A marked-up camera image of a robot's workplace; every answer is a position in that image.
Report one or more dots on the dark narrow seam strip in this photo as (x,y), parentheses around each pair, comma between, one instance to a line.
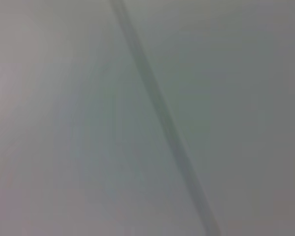
(159,108)

